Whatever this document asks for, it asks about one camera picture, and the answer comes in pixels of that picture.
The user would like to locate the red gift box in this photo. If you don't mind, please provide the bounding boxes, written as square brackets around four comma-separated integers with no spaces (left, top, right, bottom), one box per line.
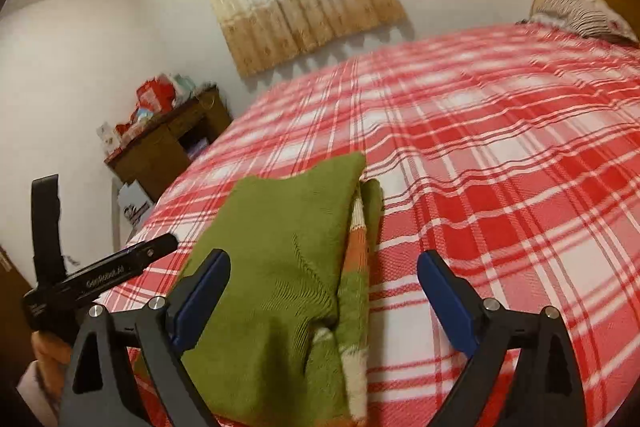
[137,75,176,114]

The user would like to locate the person's left hand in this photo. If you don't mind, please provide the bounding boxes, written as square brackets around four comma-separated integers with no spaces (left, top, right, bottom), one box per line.
[32,332,72,395]

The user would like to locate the white printed carton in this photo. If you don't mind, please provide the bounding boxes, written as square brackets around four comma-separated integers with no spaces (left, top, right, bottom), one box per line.
[117,181,154,232]

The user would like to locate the black phone on mount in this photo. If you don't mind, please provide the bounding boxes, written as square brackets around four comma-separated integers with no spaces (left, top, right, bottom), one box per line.
[30,174,67,286]

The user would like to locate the red plaid bed sheet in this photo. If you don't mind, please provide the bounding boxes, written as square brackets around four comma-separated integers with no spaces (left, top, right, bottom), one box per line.
[103,24,639,426]

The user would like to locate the grey striped pillow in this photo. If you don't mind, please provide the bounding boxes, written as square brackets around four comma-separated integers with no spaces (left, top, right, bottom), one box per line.
[526,0,639,46]

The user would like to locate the green orange striped knit sweater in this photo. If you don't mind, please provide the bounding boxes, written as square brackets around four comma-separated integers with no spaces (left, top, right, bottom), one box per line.
[182,152,382,426]

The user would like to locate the stacked boxes under desk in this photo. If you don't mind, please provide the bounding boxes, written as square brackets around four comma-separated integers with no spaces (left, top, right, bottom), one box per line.
[186,138,209,160]

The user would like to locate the white greeting card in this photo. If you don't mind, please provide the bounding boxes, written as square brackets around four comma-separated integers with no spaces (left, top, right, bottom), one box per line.
[96,122,122,157]

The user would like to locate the brown wooden door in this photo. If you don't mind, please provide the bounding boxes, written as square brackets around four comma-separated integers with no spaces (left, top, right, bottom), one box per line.
[0,249,35,407]

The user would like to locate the dark wooden desk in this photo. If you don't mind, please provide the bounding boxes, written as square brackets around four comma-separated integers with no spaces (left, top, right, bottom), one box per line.
[105,87,232,202]

